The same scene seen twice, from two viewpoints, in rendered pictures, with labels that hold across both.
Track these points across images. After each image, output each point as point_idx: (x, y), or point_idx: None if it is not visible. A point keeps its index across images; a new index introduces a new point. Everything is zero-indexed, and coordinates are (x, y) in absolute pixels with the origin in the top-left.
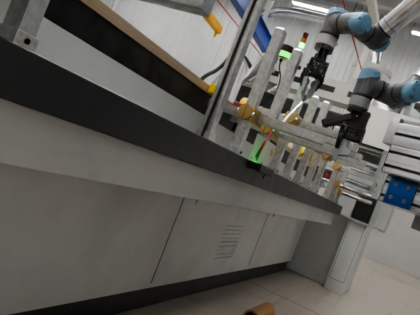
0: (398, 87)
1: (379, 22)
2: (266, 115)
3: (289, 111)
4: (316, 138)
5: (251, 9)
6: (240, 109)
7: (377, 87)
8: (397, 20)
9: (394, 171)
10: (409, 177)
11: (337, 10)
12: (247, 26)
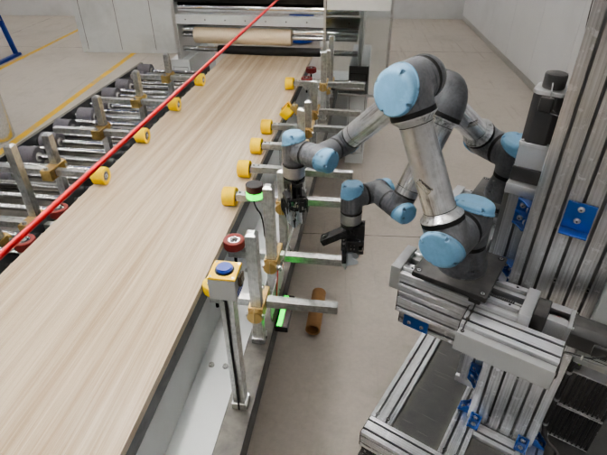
0: (386, 207)
1: (344, 137)
2: (255, 201)
3: (278, 205)
4: (330, 311)
5: (228, 315)
6: (249, 318)
7: (364, 202)
8: (365, 138)
9: (406, 312)
10: (422, 320)
11: (294, 142)
12: (232, 327)
